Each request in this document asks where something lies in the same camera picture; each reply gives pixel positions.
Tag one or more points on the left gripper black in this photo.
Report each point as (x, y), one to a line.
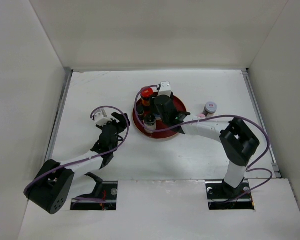
(122, 125)

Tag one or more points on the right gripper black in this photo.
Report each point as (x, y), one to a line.
(172, 96)

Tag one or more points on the black cap white bottle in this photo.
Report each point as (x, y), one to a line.
(150, 123)

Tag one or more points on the red lid sauce jar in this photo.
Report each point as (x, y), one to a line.
(146, 93)

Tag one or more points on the small dark spice bottle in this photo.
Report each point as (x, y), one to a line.
(140, 111)

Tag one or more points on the silver lid blue label bottle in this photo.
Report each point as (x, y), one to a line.
(157, 117)

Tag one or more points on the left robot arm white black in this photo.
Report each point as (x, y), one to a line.
(52, 185)

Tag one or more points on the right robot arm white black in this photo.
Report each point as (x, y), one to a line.
(238, 141)

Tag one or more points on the red round tray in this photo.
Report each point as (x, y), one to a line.
(159, 124)

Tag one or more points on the pink cap bottle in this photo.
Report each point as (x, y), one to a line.
(201, 116)

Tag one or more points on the red label grey lid jar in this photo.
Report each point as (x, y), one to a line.
(210, 109)

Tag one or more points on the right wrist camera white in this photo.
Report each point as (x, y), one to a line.
(164, 89)

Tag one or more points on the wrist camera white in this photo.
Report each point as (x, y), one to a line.
(100, 118)
(164, 89)

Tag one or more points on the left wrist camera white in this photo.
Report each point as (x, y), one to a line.
(100, 118)

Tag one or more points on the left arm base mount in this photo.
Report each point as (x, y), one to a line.
(99, 196)

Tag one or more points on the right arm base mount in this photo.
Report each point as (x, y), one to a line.
(221, 197)

